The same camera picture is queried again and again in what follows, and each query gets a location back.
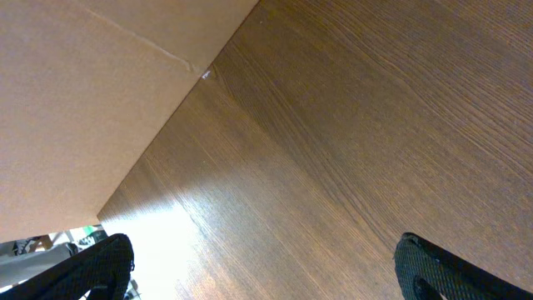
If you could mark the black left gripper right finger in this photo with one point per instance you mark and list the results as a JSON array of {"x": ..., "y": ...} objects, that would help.
[{"x": 426, "y": 271}]

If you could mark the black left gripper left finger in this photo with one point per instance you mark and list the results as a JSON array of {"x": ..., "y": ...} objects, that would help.
[{"x": 101, "y": 271}]

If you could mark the brown cardboard box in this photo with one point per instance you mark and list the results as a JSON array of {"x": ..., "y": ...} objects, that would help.
[{"x": 85, "y": 87}]

